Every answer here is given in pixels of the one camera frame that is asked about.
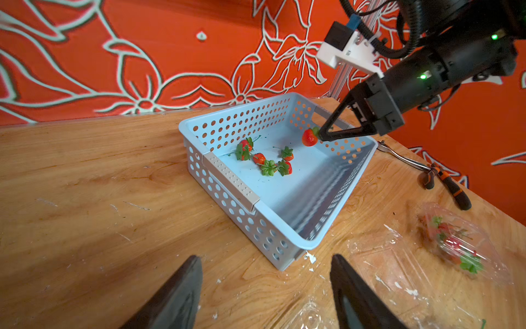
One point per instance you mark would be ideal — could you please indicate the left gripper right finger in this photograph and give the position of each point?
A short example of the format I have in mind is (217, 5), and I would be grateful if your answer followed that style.
(357, 305)

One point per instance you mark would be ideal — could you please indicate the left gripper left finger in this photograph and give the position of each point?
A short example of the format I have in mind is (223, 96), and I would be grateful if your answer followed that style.
(176, 303)

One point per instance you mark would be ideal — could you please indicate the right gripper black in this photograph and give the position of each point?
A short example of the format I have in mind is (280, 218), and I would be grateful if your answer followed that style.
(380, 101)

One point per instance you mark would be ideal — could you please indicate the clear clamshell container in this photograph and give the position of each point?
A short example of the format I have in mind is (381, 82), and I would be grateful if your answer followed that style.
(387, 266)
(495, 270)

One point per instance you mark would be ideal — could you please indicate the red strawberry basket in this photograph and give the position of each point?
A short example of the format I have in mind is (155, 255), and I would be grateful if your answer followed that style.
(310, 137)

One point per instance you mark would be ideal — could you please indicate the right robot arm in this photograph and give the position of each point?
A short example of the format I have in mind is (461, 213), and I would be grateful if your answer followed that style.
(425, 23)

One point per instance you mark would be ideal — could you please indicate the pile of strawberries in basket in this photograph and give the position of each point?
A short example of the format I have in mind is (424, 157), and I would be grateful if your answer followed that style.
(268, 167)

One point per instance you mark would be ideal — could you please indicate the blue perforated plastic basket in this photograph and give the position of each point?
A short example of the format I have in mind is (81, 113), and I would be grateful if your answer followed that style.
(282, 194)

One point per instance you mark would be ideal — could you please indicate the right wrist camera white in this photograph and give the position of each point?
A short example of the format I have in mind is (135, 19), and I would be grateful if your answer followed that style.
(342, 45)

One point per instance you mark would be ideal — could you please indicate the orange handled pliers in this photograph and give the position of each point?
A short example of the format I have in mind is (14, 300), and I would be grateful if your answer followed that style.
(433, 172)

